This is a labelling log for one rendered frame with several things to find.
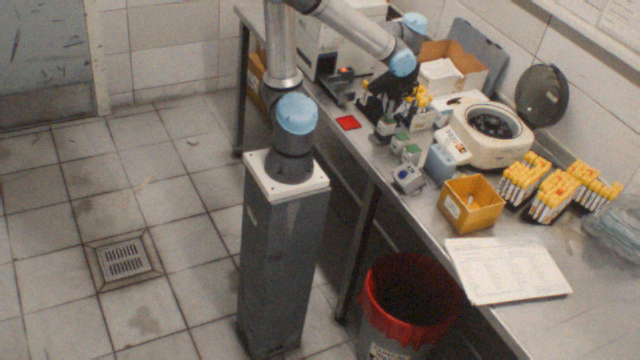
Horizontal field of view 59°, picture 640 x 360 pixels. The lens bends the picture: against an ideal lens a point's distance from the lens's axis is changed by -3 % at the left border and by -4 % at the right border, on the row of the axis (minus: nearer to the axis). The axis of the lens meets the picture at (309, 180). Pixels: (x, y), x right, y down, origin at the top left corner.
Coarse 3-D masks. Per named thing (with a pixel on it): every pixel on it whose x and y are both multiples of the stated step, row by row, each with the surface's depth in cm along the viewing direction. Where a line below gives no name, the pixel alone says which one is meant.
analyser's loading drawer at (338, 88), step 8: (320, 72) 216; (328, 72) 217; (328, 80) 210; (336, 80) 212; (328, 88) 209; (336, 88) 208; (344, 88) 210; (336, 96) 206; (344, 96) 204; (352, 96) 206
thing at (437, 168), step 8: (432, 144) 180; (440, 144) 181; (432, 152) 179; (440, 152) 178; (432, 160) 180; (440, 160) 176; (448, 160) 176; (424, 168) 185; (432, 168) 181; (440, 168) 177; (448, 168) 175; (424, 176) 183; (432, 176) 182; (440, 176) 177; (448, 176) 178; (432, 184) 180; (440, 184) 179
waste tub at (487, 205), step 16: (480, 176) 172; (448, 192) 167; (464, 192) 175; (480, 192) 173; (496, 192) 167; (448, 208) 168; (464, 208) 161; (480, 208) 161; (496, 208) 164; (464, 224) 163; (480, 224) 166
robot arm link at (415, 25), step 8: (408, 16) 166; (416, 16) 167; (424, 16) 167; (408, 24) 165; (416, 24) 164; (424, 24) 165; (408, 32) 166; (416, 32) 166; (424, 32) 167; (408, 40) 167; (416, 40) 168; (416, 48) 170
